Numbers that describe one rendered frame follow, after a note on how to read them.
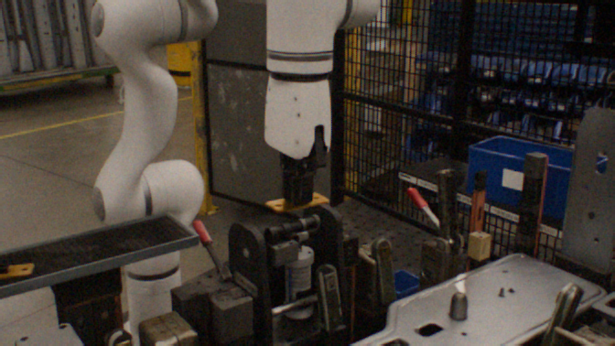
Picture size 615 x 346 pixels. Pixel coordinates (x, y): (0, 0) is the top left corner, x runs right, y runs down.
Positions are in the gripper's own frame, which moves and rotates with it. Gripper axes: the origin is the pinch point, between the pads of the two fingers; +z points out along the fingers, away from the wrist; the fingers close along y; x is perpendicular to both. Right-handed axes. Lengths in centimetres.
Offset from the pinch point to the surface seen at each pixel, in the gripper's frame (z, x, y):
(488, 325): 32, 39, 3
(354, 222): 63, 88, -104
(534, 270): 32, 63, -7
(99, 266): 18.0, -21.7, -25.0
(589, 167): 11, 75, -6
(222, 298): 25.6, -3.5, -18.2
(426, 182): 31, 78, -57
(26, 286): 18.2, -32.7, -24.2
